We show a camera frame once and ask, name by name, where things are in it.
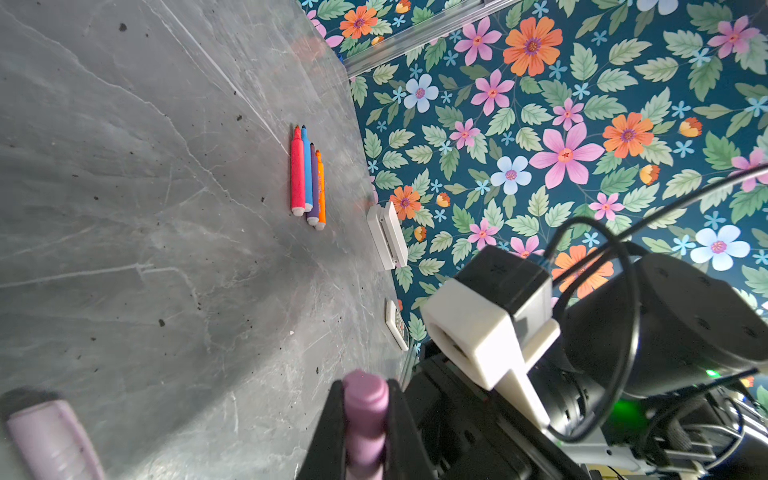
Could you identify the white rectangular box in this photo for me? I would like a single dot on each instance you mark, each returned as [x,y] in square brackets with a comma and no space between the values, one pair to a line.
[388,236]

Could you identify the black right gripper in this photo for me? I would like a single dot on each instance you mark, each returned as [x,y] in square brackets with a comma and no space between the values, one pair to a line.
[469,433]

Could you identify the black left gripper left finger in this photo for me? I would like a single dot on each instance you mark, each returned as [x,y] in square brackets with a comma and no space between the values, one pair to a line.
[326,455]

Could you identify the orange marker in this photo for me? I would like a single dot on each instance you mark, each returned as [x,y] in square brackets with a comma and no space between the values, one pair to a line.
[321,193]

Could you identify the translucent purple pen cap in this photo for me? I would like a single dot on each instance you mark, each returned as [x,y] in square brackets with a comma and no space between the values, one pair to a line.
[53,443]

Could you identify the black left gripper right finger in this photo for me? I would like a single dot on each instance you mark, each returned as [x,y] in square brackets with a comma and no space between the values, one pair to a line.
[405,455]

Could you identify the purple marker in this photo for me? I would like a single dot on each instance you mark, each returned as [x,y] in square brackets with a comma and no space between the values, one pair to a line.
[313,214]

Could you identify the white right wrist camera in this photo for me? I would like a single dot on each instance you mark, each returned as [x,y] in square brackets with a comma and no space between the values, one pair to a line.
[494,321]

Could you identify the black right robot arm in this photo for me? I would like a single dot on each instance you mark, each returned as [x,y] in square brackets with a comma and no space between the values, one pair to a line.
[644,377]

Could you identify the pink highlighter marker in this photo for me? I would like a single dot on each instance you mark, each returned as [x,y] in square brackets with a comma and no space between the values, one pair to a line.
[297,200]

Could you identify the blue marker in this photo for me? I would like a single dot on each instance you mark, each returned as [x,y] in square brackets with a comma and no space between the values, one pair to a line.
[309,198]

